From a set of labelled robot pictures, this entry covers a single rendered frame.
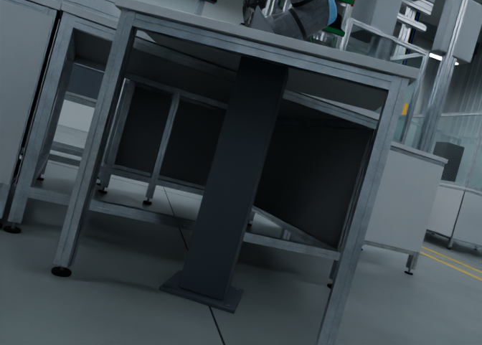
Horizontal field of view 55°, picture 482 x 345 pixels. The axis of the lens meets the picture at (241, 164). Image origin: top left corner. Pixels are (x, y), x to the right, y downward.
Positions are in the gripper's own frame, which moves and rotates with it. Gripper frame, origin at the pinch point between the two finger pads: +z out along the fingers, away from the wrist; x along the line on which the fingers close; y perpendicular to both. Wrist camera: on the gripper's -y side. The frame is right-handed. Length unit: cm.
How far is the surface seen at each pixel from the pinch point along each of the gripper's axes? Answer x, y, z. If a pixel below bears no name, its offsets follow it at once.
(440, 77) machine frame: 164, -59, -32
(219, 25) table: -30, 70, 23
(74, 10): -70, 19, 22
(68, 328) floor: -50, 91, 107
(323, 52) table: -2, 85, 23
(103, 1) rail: -62, 11, 14
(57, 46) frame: -73, 18, 37
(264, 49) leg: -16, 75, 26
